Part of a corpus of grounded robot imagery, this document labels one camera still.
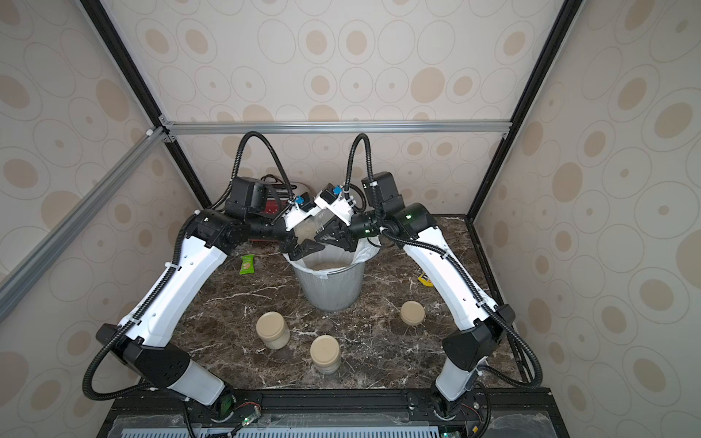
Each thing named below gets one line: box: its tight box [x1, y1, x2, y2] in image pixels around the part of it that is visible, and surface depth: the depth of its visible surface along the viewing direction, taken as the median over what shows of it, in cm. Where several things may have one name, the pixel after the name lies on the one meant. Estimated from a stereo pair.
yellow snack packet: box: [417, 271, 434, 288], surface depth 101 cm
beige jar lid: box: [399, 300, 426, 326], surface depth 92 cm
